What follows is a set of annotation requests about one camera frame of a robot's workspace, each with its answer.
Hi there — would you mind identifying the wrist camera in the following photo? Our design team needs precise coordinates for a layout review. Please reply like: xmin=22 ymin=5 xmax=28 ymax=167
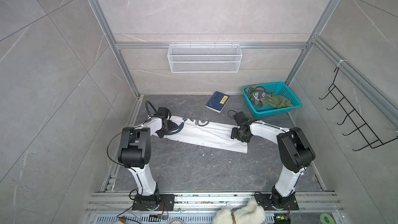
xmin=155 ymin=107 xmax=172 ymax=119
xmin=233 ymin=112 xmax=251 ymax=127

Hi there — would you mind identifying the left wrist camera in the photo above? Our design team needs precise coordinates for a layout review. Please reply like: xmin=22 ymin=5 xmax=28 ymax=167
xmin=155 ymin=107 xmax=172 ymax=119

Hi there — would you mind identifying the white tank top navy trim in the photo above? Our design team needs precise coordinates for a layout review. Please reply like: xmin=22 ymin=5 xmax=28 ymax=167
xmin=165 ymin=116 xmax=248 ymax=153

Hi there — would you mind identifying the green tank top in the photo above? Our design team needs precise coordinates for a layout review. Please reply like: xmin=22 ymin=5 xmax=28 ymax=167
xmin=244 ymin=86 xmax=293 ymax=109

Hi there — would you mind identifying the green tape roll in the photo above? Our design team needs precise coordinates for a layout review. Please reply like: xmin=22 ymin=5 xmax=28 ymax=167
xmin=319 ymin=213 xmax=336 ymax=224

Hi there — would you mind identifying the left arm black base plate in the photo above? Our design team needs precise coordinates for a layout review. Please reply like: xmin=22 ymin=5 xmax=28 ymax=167
xmin=132 ymin=194 xmax=175 ymax=211

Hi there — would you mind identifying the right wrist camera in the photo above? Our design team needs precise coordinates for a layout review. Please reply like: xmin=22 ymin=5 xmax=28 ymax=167
xmin=233 ymin=112 xmax=251 ymax=127

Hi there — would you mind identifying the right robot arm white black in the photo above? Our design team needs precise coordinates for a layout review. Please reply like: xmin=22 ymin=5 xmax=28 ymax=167
xmin=231 ymin=112 xmax=316 ymax=211

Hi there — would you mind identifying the black wire hook rack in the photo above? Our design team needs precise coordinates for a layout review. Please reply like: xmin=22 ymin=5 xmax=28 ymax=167
xmin=319 ymin=67 xmax=398 ymax=152

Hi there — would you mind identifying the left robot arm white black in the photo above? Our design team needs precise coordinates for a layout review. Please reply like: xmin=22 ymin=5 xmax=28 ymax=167
xmin=110 ymin=101 xmax=184 ymax=212

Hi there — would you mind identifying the white fluffy plush toy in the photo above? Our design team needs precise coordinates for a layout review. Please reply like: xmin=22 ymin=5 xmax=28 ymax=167
xmin=212 ymin=198 xmax=266 ymax=224

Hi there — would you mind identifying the white wire mesh shelf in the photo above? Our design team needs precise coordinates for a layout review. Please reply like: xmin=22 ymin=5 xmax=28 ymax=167
xmin=167 ymin=44 xmax=243 ymax=73

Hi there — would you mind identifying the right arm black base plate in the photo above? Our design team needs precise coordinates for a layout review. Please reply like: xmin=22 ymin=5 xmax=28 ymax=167
xmin=254 ymin=192 xmax=299 ymax=211

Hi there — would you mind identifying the navy blue book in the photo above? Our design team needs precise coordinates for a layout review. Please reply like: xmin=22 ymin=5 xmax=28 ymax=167
xmin=205 ymin=91 xmax=231 ymax=113

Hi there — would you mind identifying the aluminium mounting rail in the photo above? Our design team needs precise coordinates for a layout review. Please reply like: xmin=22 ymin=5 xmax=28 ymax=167
xmin=81 ymin=191 xmax=350 ymax=224

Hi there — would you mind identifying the teal plastic basket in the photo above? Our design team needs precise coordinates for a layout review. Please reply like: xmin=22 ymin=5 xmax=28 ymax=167
xmin=242 ymin=82 xmax=302 ymax=118

